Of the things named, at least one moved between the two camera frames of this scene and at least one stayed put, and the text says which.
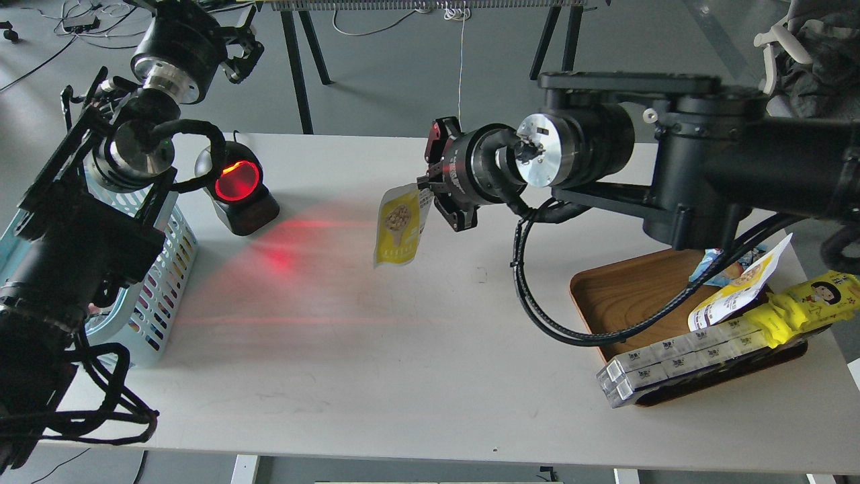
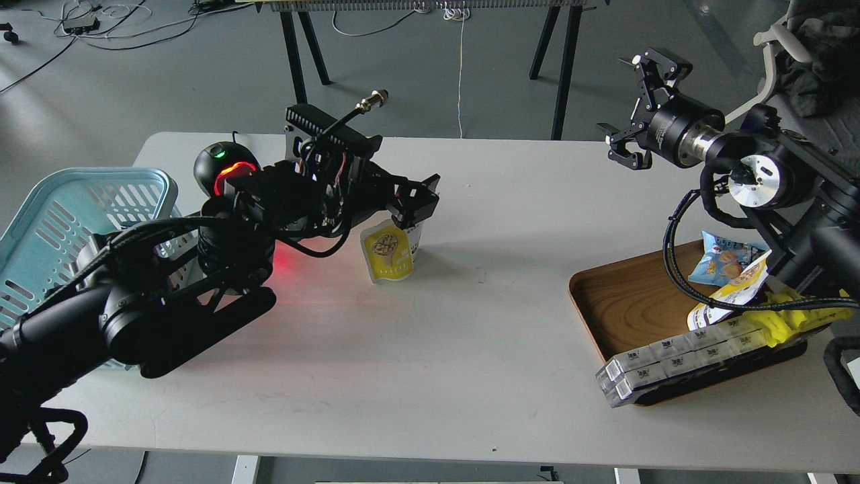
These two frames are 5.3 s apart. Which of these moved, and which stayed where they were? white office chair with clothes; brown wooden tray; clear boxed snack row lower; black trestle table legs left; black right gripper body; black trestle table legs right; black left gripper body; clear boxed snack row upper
Moved: black left gripper body; black right gripper body
Stayed: brown wooden tray; clear boxed snack row lower; black trestle table legs right; clear boxed snack row upper; white office chair with clothes; black trestle table legs left
